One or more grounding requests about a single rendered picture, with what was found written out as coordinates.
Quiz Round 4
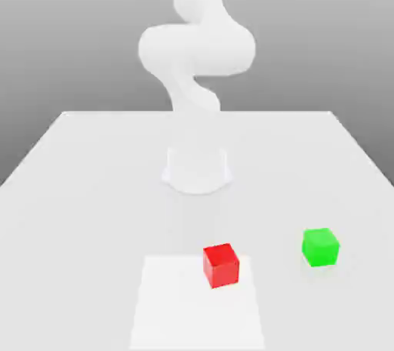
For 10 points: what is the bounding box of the small red cube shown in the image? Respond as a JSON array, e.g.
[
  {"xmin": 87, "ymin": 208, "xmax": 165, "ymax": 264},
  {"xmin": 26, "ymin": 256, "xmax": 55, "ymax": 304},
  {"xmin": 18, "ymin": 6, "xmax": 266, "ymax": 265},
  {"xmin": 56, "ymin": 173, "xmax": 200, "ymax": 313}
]
[{"xmin": 202, "ymin": 242, "xmax": 240, "ymax": 289}]

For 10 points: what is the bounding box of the small green cube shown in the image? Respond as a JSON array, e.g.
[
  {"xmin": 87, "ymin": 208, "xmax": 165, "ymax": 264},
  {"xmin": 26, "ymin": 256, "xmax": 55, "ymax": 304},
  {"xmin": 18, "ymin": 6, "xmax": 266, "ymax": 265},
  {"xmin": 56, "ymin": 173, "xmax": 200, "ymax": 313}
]
[{"xmin": 301, "ymin": 227, "xmax": 341, "ymax": 268}]

